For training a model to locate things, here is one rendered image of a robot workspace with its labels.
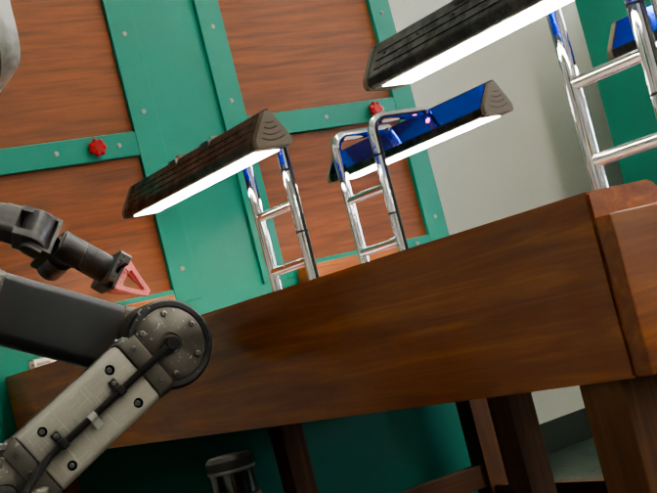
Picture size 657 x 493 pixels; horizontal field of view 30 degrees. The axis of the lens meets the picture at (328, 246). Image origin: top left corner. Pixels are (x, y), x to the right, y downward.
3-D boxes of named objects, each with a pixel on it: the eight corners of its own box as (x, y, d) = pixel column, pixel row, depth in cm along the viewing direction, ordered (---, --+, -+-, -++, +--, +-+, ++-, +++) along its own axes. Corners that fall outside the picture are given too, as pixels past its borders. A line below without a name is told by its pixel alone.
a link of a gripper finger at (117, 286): (146, 283, 249) (106, 260, 246) (159, 276, 243) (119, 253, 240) (132, 312, 246) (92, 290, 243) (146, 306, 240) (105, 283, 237)
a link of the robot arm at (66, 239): (55, 246, 232) (65, 223, 235) (40, 259, 237) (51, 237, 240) (87, 264, 235) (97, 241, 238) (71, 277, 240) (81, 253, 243)
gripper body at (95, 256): (110, 264, 246) (78, 246, 244) (130, 254, 238) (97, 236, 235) (97, 292, 244) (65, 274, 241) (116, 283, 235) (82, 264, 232)
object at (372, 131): (421, 314, 260) (369, 112, 263) (369, 326, 276) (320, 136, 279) (488, 296, 271) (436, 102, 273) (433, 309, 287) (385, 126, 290)
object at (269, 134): (257, 149, 221) (247, 111, 222) (122, 219, 273) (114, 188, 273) (293, 143, 226) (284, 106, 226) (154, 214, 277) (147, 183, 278)
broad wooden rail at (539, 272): (635, 378, 117) (586, 191, 118) (23, 460, 267) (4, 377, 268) (716, 350, 124) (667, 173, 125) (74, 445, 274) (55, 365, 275)
